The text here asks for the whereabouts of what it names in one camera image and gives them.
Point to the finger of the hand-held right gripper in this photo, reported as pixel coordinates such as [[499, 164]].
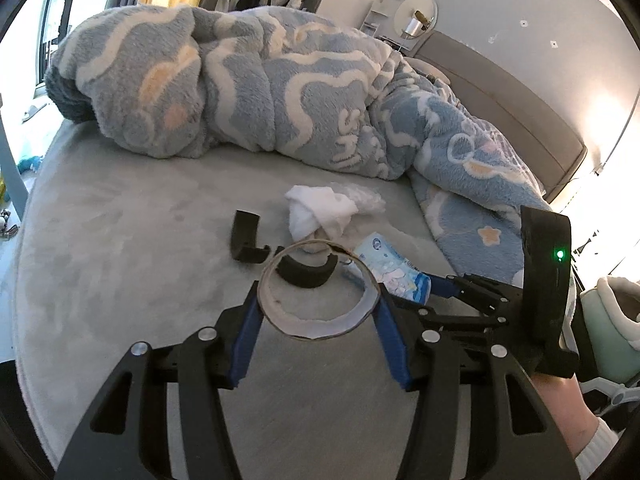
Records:
[[480, 290], [460, 322]]

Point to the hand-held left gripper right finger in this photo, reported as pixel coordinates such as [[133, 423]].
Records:
[[395, 347]]

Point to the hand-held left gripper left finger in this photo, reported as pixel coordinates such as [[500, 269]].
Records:
[[245, 342]]

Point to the blue tissue packet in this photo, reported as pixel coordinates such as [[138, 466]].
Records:
[[395, 270]]

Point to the white tissue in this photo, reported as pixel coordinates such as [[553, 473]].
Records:
[[320, 210]]

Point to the person's right forearm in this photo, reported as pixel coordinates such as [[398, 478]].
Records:
[[560, 410]]

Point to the mint green plush slipper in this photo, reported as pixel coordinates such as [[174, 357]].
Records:
[[612, 330]]

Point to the black curved plastic piece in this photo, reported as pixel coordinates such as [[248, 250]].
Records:
[[242, 235], [305, 278]]

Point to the white chair base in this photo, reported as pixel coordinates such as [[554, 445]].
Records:
[[615, 395]]

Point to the bed with grey sheet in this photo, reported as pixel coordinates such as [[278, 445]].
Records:
[[125, 235]]

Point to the grey padded headboard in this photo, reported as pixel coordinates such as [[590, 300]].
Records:
[[500, 100]]

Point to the grey pillow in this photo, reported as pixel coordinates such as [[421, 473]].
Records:
[[427, 67]]

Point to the blue patterned fleece blanket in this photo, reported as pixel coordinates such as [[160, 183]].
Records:
[[250, 85]]

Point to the grey plush toy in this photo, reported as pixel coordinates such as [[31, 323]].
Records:
[[6, 222]]

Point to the white cylindrical lamp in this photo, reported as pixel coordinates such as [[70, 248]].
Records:
[[415, 27]]

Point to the blue plush toy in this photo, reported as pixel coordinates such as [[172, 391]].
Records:
[[31, 164]]

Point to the white vanity dresser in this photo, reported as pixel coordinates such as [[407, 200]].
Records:
[[382, 17]]

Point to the round mirror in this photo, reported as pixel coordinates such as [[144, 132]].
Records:
[[406, 6]]

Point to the black framed glass door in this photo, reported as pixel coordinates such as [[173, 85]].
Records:
[[60, 20]]

